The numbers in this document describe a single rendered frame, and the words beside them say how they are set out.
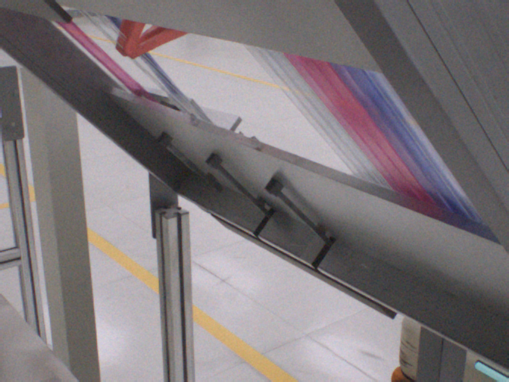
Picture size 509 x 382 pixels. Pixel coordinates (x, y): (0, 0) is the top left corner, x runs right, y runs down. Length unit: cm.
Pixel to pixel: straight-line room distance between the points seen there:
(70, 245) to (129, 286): 103
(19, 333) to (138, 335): 116
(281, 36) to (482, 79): 16
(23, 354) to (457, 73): 64
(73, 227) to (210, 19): 81
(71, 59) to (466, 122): 70
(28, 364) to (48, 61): 36
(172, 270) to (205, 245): 138
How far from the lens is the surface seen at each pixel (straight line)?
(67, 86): 92
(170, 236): 108
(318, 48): 38
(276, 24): 39
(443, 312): 72
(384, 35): 24
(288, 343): 194
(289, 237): 85
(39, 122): 116
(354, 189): 58
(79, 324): 130
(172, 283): 111
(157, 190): 109
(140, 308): 212
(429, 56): 25
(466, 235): 52
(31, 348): 82
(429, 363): 125
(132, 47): 72
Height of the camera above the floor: 105
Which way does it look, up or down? 21 degrees down
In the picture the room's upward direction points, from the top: straight up
